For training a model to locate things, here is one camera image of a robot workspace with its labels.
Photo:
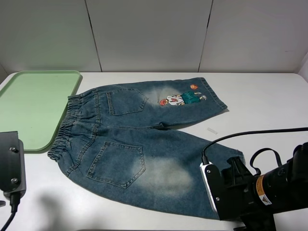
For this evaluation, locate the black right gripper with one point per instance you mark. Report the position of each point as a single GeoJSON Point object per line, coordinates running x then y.
{"type": "Point", "coordinates": [240, 201]}

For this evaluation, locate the children's blue denim shorts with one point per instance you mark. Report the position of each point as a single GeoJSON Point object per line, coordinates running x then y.
{"type": "Point", "coordinates": [119, 141]}

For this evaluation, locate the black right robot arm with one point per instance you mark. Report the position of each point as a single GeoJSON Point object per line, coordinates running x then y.
{"type": "Point", "coordinates": [286, 187]}

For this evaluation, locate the green plastic tray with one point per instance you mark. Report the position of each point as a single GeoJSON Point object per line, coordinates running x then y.
{"type": "Point", "coordinates": [33, 104]}

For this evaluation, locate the clear tape strip right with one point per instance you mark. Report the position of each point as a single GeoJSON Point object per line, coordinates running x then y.
{"type": "Point", "coordinates": [211, 130]}

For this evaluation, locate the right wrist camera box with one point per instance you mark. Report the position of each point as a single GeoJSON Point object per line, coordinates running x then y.
{"type": "Point", "coordinates": [215, 189]}

